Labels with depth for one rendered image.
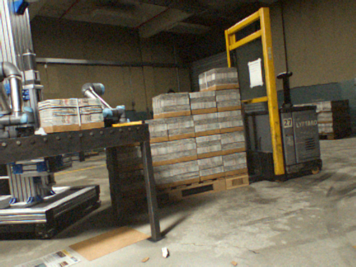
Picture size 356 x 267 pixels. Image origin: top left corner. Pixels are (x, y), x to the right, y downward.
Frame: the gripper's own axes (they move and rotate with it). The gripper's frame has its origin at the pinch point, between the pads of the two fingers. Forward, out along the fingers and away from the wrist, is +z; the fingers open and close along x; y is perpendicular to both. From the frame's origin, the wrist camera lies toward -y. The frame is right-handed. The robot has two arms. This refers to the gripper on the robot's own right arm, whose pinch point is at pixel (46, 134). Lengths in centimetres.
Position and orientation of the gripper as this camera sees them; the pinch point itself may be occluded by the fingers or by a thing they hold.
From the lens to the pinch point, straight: 243.5
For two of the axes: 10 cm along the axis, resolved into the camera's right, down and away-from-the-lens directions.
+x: -6.3, 0.3, 7.8
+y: -1.1, -9.9, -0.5
